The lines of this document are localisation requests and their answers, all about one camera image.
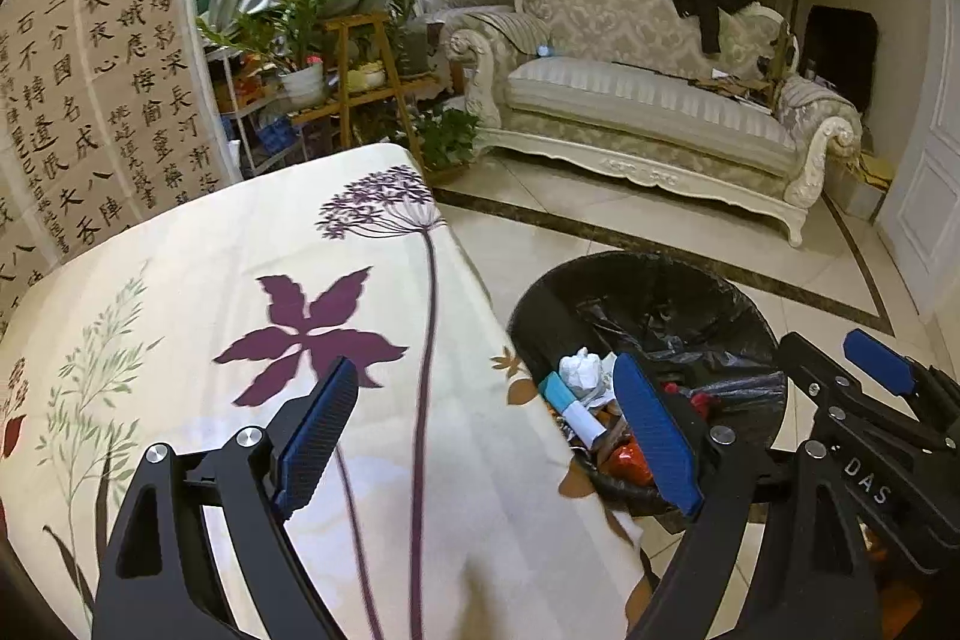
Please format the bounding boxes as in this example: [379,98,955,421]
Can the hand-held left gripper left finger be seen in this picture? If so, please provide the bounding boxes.
[90,355,361,640]

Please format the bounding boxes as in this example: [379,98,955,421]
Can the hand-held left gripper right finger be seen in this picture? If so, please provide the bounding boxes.
[611,351,882,640]

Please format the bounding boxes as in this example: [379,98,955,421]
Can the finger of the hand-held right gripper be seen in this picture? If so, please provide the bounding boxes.
[844,329,922,399]
[778,332,947,455]

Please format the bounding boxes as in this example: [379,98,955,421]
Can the orange plastic bag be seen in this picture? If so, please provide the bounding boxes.
[607,441,657,487]

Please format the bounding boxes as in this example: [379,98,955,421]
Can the dark red knotted cloth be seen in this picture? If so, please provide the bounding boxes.
[664,381,721,420]

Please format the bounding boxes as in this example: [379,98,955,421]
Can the teal and white sachet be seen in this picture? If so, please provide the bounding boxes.
[540,371,610,446]

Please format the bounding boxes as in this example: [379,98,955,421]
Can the white tissue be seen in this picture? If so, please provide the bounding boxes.
[559,347,617,390]

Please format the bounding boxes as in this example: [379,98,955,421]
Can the bin with black liner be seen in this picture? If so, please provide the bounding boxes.
[506,251,788,521]

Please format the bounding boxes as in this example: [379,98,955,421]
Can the white door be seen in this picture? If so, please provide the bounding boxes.
[874,0,960,326]

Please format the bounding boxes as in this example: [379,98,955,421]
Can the blue crate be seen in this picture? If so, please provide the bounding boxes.
[255,119,297,157]

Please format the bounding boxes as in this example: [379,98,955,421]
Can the black cabinet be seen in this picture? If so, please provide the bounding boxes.
[799,4,878,112]

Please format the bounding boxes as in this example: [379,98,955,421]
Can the ornate white sofa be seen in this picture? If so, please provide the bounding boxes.
[446,0,863,247]

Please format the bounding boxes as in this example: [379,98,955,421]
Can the leafy floor plant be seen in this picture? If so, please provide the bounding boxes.
[409,107,481,172]

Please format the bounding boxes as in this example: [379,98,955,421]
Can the white metal rack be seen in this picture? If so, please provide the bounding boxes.
[206,47,301,180]

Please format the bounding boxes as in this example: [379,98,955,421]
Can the potted plant in white pot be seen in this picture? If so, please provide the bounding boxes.
[199,0,357,109]

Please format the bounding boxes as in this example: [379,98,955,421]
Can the wooden plant stand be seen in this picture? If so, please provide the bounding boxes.
[289,12,443,172]

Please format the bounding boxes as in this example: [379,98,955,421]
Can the calligraphy wall hanging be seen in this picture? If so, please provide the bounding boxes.
[0,0,241,341]

